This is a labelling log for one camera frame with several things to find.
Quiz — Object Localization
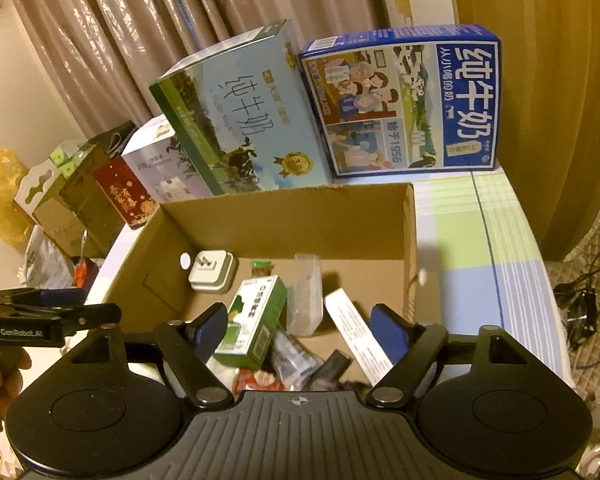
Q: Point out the yellow plastic bag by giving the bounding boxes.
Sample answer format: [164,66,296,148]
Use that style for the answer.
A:
[0,148,29,247]

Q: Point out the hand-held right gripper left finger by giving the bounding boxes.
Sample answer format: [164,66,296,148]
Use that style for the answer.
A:
[67,303,234,409]

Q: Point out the plain brown carton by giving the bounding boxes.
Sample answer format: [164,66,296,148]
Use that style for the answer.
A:
[59,145,127,257]

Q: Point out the white product box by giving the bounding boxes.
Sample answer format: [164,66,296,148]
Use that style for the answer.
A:
[121,115,217,205]

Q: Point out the long white box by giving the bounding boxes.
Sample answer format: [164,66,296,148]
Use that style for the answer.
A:
[324,289,396,387]

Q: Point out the tangled floor cables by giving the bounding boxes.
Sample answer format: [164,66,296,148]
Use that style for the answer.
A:
[551,239,600,353]

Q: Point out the light blue milk carton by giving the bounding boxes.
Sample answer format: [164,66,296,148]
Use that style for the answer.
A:
[148,19,334,197]

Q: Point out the person's left hand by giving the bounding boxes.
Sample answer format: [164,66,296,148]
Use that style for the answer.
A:
[0,346,34,412]

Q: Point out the small green boxes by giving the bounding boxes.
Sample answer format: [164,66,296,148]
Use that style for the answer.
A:
[49,139,82,182]

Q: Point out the chair with quilted cover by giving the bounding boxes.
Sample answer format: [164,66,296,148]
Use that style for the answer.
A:
[542,200,600,403]

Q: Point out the clear plastic container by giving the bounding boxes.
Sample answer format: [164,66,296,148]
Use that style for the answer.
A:
[285,254,324,337]

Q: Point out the white charger adapter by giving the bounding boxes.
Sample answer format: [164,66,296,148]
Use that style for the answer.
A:
[187,250,237,295]

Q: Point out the black paper bag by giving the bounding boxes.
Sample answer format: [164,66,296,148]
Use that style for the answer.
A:
[82,121,137,162]

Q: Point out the red snack packet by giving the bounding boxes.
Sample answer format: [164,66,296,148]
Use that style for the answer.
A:
[232,367,287,394]

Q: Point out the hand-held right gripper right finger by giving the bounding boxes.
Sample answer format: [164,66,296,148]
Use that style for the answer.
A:
[364,303,533,409]

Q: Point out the red gift box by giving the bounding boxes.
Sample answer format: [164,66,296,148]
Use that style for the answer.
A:
[90,156,161,231]

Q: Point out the wooden wardrobe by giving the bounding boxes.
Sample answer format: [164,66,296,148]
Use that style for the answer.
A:
[447,0,600,263]

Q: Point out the dark blue milk carton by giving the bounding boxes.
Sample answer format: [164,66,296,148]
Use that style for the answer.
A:
[298,23,502,180]

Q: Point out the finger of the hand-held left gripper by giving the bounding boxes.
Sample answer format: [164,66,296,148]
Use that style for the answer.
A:
[62,302,124,334]

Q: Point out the white plastic bag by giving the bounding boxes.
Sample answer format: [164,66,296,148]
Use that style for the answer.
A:
[24,225,77,292]

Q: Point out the orange handled screwdriver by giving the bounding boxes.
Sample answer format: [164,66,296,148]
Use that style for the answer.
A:
[72,230,99,289]

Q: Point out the brown cardboard box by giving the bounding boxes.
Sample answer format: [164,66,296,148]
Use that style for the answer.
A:
[102,182,422,392]

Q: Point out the beige curtain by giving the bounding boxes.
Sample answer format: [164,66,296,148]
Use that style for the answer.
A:
[4,0,398,161]

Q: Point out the black lighter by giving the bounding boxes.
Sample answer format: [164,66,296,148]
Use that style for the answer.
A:
[310,350,354,391]

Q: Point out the green medicine box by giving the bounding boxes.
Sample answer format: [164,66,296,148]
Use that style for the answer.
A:
[212,276,289,369]

